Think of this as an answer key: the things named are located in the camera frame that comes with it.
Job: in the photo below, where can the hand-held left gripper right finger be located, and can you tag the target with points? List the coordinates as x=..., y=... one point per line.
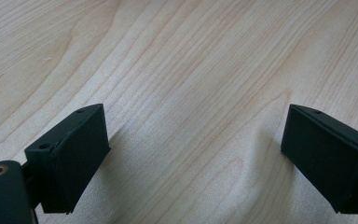
x=326, y=158

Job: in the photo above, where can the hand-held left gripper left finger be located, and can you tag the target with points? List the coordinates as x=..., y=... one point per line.
x=70, y=161

